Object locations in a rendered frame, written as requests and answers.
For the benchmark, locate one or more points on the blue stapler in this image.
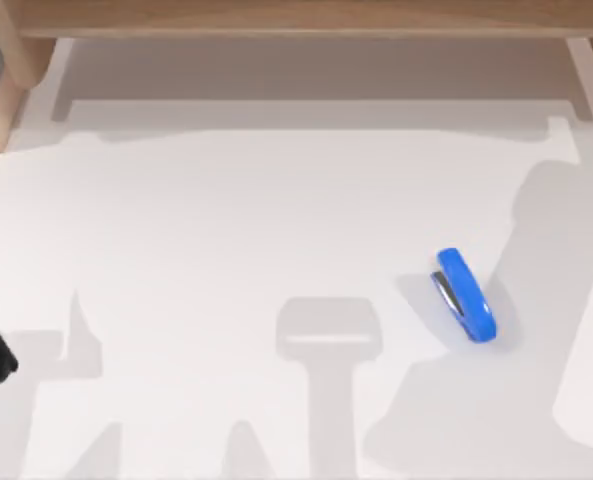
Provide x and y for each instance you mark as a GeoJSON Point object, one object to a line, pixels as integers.
{"type": "Point", "coordinates": [467, 295]}

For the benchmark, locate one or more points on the wooden cupboard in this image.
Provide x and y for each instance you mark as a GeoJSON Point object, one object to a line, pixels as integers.
{"type": "Point", "coordinates": [3, 85]}

